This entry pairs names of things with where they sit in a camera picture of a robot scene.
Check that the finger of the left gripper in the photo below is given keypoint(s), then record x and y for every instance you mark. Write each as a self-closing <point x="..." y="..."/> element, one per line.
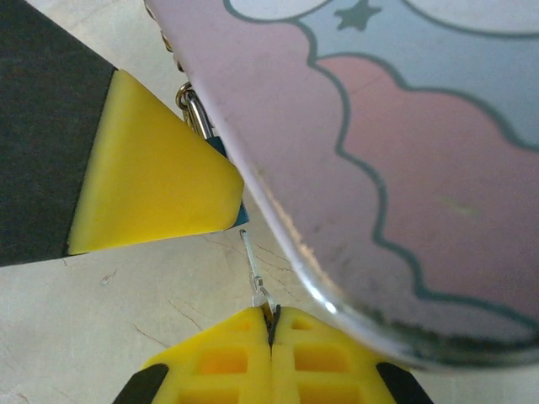
<point x="139" y="181"/>

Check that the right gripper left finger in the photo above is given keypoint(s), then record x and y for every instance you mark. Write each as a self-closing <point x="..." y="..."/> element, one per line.
<point x="219" y="362"/>

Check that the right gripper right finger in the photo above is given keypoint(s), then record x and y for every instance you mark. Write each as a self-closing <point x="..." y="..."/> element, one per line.
<point x="328" y="366"/>

